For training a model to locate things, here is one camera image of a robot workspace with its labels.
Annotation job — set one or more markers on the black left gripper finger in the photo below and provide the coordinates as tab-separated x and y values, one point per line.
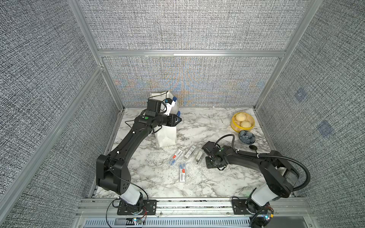
176	120
176	115

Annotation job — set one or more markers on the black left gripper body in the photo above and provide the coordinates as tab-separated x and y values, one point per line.
163	120

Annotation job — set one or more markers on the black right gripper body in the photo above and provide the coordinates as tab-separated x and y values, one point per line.
212	159

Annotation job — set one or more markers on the small clear compass case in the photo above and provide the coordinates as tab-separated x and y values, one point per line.
199	156

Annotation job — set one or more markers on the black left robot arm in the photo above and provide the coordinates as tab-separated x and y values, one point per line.
112	173

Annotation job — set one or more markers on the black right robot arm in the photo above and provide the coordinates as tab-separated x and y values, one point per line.
280	176

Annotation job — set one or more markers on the compass case red label front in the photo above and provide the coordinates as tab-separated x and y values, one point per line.
182	172

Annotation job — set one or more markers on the compass case red label blue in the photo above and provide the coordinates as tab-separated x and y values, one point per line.
175	157

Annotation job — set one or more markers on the dark blue patterned bowl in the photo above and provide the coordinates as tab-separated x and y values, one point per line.
247	137

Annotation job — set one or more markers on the black spoon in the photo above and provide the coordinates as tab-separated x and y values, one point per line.
254	148

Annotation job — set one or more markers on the yellow rimmed wooden steamer basket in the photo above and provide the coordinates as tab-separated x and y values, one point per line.
235	125

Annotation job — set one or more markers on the cream steamed bun near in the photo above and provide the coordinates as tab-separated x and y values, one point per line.
245	124

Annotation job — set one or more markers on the cream steamed bun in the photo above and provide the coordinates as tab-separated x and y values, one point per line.
245	124
240	117

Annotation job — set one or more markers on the cream steamed bun far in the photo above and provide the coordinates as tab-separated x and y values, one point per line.
240	117

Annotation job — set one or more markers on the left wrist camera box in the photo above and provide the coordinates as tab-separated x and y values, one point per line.
169	104

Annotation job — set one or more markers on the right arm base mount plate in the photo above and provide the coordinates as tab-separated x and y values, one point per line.
241	207

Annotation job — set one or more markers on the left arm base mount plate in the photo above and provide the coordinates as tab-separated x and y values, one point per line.
148	207

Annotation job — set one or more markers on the aluminium front rail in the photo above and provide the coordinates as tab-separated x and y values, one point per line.
192	213

